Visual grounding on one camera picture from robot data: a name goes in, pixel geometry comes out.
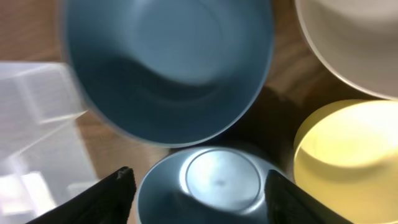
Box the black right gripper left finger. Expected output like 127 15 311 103
28 167 137 224

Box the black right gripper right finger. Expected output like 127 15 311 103
264 170 352 224

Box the small yellow bowl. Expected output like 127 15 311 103
293 100 397 223

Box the small grey-blue bowl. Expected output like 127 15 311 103
136 146 277 224

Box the large dark blue bowl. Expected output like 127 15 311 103
61 0 274 147

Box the large beige bowl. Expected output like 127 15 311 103
295 0 397 100

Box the clear plastic storage box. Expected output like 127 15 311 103
1 61 98 223

